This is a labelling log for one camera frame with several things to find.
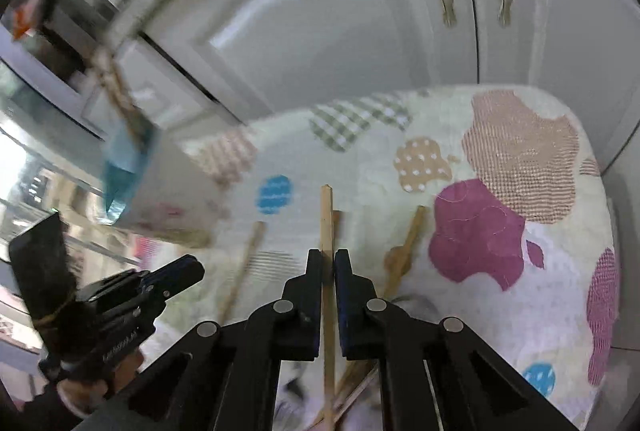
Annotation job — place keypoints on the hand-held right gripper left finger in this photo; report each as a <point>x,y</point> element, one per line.
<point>315,291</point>

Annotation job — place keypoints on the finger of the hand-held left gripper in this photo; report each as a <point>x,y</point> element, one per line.
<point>177,273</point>

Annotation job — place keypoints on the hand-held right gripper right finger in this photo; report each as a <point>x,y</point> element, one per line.
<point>345,291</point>

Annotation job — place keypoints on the light wooden chopstick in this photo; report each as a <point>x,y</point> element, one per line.
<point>245,261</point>
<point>327,221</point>

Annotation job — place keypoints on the white floral utensil holder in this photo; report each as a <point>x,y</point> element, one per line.
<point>180,196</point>

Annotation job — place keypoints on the thick dark bamboo chopstick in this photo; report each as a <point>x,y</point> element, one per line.
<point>355,386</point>
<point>407,241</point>

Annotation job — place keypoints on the blue-tipped wooden chopstick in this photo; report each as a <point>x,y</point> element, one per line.
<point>125,161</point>

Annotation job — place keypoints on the person's left forearm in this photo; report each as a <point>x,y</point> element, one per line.
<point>45,416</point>

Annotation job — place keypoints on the person's left hand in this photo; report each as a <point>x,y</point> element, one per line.
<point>127,371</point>

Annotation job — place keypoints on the quilted patchwork blanket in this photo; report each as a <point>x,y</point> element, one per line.
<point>500,301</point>

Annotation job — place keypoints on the white drawer with knob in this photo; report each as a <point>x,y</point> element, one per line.
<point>150,86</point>

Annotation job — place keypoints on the white cabinet door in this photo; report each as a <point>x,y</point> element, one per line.
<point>300,11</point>
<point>565,36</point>

